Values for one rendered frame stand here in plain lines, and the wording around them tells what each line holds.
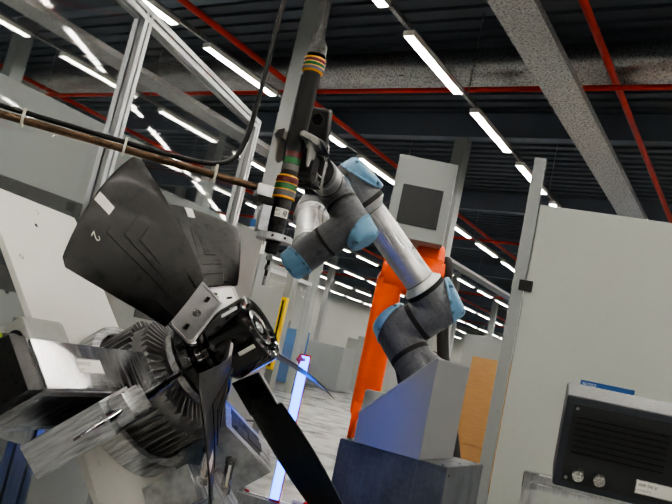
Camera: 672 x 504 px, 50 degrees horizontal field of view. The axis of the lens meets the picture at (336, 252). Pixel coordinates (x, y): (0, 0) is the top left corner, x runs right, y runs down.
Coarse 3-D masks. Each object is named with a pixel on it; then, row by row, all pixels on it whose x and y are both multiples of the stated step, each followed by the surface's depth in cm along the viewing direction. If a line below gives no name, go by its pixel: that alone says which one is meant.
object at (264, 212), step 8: (264, 184) 134; (256, 192) 133; (264, 192) 134; (272, 192) 134; (256, 200) 134; (264, 200) 133; (272, 200) 133; (264, 208) 133; (264, 216) 133; (256, 224) 134; (264, 224) 133; (256, 232) 134; (264, 232) 132; (272, 232) 132; (264, 240) 136; (280, 240) 132; (288, 240) 133
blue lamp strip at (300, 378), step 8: (304, 368) 164; (296, 376) 164; (304, 376) 164; (296, 384) 164; (296, 392) 164; (296, 400) 163; (296, 408) 163; (296, 416) 162; (280, 464) 161; (280, 472) 161; (280, 480) 160; (272, 488) 161; (280, 488) 160; (272, 496) 160
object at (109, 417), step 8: (176, 376) 115; (152, 384) 107; (160, 384) 108; (168, 384) 110; (144, 392) 101; (152, 392) 103; (120, 408) 94; (104, 416) 90; (112, 416) 91; (120, 416) 94; (96, 424) 88; (104, 424) 90; (88, 432) 86
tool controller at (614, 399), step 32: (576, 384) 152; (576, 416) 143; (608, 416) 141; (640, 416) 139; (576, 448) 143; (608, 448) 141; (640, 448) 139; (576, 480) 142; (608, 480) 142; (640, 480) 140
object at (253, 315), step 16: (240, 304) 119; (256, 304) 126; (224, 320) 118; (240, 320) 117; (256, 320) 124; (176, 336) 119; (208, 336) 118; (224, 336) 117; (240, 336) 117; (256, 336) 117; (272, 336) 126; (176, 352) 118; (192, 352) 118; (208, 352) 119; (224, 352) 117; (256, 352) 117; (272, 352) 120; (192, 368) 117; (208, 368) 119; (240, 368) 119; (256, 368) 121
